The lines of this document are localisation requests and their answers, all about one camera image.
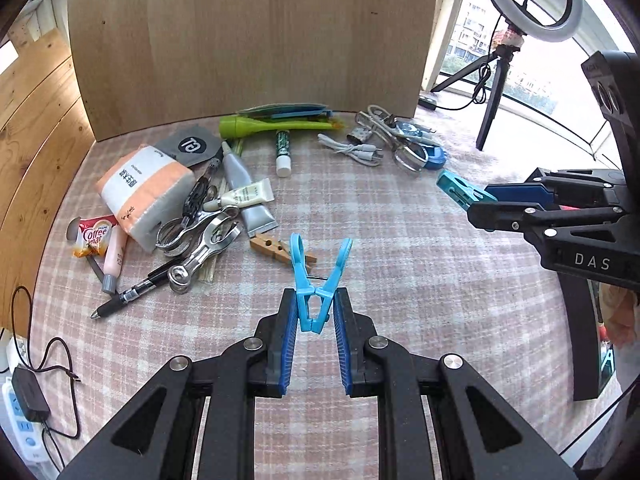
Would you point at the white orange tissue pack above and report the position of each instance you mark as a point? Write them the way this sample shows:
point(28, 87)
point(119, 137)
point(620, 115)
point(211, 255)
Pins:
point(145, 195)

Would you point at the person's right hand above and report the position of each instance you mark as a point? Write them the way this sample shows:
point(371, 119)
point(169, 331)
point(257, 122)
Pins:
point(620, 315)

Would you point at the red white creamer sachet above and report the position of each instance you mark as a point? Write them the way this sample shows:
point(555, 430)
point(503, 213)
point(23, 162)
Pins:
point(95, 237)

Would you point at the white charger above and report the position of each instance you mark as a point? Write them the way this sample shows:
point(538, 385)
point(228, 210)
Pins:
point(12, 355)

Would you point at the pink bottle grey cap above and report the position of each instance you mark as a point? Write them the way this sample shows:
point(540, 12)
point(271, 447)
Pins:
point(115, 255)

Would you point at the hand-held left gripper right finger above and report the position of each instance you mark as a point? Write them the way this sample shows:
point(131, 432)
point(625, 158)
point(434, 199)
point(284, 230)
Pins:
point(344, 345)

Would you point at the pink plaid cloth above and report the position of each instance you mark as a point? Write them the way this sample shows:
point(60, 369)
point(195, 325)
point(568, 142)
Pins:
point(450, 335)

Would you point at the green white lip balm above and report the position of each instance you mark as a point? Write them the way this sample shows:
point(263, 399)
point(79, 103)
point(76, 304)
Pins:
point(283, 152)

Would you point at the wooden clothespin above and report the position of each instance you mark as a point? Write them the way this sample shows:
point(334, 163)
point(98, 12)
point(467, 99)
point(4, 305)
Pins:
point(272, 246)

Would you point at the black power adapter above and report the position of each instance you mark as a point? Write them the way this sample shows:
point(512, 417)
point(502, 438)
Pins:
point(30, 392)

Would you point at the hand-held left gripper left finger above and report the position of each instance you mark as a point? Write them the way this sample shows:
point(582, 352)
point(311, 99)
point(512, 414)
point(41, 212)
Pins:
point(287, 340)

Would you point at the white power strip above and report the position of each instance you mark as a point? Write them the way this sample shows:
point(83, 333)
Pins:
point(22, 435)

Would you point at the teal flat packet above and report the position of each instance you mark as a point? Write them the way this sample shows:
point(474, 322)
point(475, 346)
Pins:
point(285, 110)

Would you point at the small silver foil packet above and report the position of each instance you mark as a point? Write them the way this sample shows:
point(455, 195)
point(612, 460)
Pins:
point(360, 136)

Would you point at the blue round disc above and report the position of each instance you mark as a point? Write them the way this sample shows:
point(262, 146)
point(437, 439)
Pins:
point(435, 157)

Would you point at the grey metal spoon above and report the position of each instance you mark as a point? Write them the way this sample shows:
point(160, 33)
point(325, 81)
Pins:
point(74, 230)

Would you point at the small white tube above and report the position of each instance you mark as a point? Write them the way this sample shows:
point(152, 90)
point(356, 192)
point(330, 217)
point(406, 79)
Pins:
point(250, 194)

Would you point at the blue plastic clothespin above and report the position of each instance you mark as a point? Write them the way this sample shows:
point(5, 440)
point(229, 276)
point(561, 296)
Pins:
point(457, 187)
point(312, 305)

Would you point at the grey tube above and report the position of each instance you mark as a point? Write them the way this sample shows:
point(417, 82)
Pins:
point(235, 167)

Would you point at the light green plastic tool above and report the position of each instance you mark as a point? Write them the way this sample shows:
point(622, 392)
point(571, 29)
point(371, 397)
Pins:
point(260, 126)

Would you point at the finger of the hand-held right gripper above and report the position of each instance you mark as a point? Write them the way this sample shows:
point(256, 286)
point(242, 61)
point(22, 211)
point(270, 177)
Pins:
point(515, 192)
point(500, 217)

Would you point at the clear curved clip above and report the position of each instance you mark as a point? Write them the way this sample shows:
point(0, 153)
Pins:
point(406, 165)

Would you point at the wooden slat panel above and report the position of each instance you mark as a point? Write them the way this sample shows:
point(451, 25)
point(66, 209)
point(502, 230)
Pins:
point(30, 160)

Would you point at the light wooden board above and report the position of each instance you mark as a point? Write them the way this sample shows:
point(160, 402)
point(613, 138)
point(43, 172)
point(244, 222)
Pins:
point(250, 35)

